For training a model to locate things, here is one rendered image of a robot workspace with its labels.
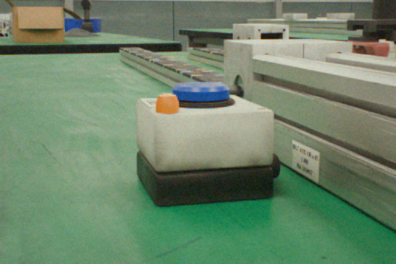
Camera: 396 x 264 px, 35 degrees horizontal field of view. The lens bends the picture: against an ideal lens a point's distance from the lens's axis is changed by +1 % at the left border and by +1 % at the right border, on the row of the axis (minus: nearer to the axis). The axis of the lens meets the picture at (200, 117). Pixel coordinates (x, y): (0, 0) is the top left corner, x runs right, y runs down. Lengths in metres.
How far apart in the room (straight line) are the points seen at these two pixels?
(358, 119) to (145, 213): 0.14
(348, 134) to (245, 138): 0.06
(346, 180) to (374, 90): 0.07
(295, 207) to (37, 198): 0.17
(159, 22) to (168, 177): 11.68
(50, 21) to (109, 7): 9.10
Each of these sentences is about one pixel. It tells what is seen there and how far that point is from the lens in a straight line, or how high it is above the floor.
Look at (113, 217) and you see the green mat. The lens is 0.38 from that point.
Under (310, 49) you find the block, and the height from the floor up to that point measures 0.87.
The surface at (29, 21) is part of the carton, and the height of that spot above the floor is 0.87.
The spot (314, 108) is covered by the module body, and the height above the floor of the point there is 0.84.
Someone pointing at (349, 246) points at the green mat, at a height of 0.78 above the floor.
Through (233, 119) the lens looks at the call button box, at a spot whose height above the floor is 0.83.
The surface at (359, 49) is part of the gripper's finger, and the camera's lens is 0.80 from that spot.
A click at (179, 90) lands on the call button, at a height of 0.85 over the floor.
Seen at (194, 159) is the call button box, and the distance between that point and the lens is 0.40.
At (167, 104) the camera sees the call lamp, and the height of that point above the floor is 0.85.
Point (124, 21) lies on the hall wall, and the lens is 11.88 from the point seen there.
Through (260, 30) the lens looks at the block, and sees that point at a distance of 1.57.
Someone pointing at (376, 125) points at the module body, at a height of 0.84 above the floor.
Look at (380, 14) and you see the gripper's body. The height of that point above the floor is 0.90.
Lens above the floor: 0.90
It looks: 9 degrees down
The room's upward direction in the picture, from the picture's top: straight up
